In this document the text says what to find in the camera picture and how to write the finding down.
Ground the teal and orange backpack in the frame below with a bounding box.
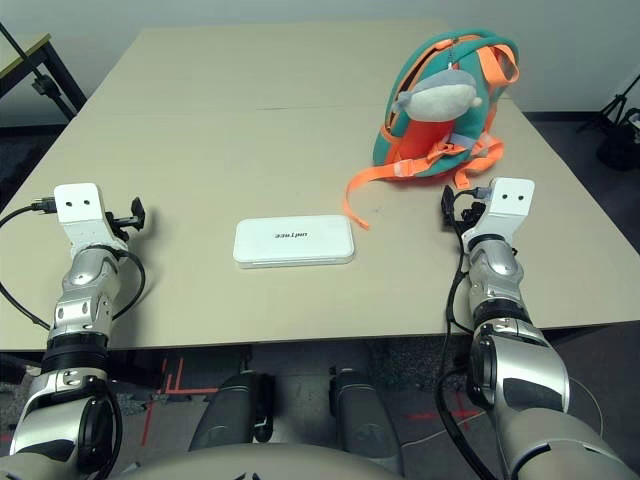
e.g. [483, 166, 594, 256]
[341, 27, 522, 232]

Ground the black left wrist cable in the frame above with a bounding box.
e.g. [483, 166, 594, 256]
[0, 197, 148, 331]

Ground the white plastic pencil case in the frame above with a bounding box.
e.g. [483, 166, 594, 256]
[232, 214, 357, 270]

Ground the beige robot torso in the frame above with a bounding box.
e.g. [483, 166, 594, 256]
[114, 442, 401, 480]

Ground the black tripod stand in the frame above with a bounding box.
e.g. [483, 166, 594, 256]
[576, 73, 640, 134]
[596, 107, 640, 172]

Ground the dark robot right leg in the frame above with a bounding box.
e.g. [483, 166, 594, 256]
[327, 366, 404, 462]

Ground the black clamp on frame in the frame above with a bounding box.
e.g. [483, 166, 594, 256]
[31, 73, 62, 99]

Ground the grey white plush shark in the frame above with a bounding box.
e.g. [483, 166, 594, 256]
[391, 68, 485, 123]

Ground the dark robot leg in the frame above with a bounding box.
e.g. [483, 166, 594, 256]
[188, 372, 277, 452]
[327, 366, 404, 462]

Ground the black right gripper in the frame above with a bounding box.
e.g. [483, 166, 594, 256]
[439, 185, 485, 236]

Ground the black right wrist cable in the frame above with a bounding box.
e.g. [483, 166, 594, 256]
[435, 185, 501, 480]

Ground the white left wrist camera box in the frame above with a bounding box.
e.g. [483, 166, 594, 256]
[53, 182, 127, 252]

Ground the dark robot left leg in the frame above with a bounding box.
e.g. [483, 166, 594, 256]
[188, 372, 277, 452]

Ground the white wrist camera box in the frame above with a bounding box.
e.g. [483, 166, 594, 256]
[53, 182, 127, 252]
[460, 176, 537, 251]

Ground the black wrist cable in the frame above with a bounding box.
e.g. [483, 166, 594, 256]
[435, 185, 501, 480]
[0, 197, 148, 331]

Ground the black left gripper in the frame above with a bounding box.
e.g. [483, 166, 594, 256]
[105, 197, 147, 241]

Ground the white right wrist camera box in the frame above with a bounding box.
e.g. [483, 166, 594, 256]
[460, 176, 537, 251]

